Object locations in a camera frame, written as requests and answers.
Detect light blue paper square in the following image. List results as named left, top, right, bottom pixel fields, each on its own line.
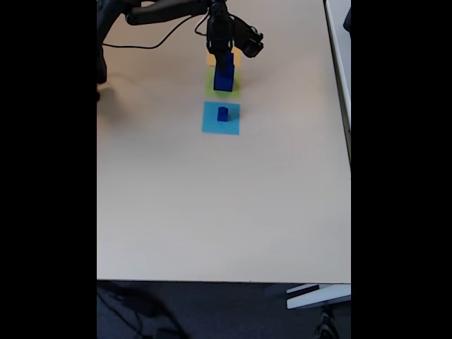
left=201, top=100, right=242, bottom=136

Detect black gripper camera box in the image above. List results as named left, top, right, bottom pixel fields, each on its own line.
left=232, top=16, right=265, bottom=59

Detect medium blue cube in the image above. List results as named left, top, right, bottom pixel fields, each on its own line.
left=220, top=52, right=235, bottom=73

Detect large blue cube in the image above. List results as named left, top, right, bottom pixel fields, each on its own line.
left=213, top=66, right=236, bottom=93

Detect white neighbouring desk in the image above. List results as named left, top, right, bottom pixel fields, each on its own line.
left=323, top=0, right=352, bottom=170

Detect green paper square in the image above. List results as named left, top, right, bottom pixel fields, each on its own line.
left=204, top=66, right=244, bottom=100

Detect orange paper square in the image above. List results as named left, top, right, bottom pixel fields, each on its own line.
left=206, top=51, right=243, bottom=68

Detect black floor cables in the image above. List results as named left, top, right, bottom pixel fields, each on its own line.
left=97, top=284, right=184, bottom=339

